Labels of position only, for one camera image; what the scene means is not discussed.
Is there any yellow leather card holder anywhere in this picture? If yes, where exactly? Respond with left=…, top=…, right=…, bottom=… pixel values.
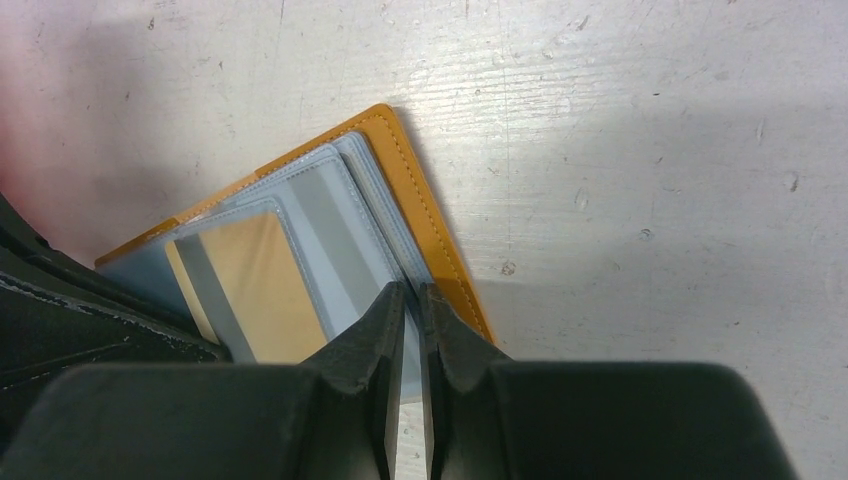
left=95, top=104, right=493, bottom=401

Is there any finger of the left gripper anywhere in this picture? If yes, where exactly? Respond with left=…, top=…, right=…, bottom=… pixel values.
left=1, top=199, right=231, bottom=450

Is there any white card with stripe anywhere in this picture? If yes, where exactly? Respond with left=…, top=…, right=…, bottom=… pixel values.
left=280, top=162, right=401, bottom=338

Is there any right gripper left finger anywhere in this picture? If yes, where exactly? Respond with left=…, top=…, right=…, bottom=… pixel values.
left=1, top=282, right=405, bottom=479

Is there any gold card with stripe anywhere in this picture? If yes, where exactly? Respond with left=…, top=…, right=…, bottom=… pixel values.
left=165, top=212, right=327, bottom=364

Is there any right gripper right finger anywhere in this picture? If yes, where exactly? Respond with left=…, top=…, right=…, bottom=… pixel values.
left=418, top=284, right=796, bottom=479

